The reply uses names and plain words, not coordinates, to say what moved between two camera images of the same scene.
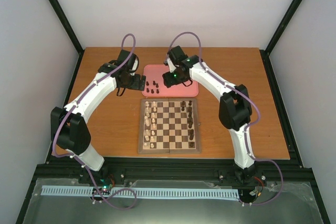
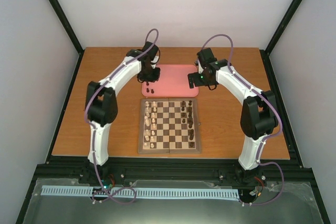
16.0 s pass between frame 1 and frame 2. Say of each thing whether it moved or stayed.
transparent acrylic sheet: stayed
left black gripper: moved
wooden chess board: stayed
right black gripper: moved
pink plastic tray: stayed
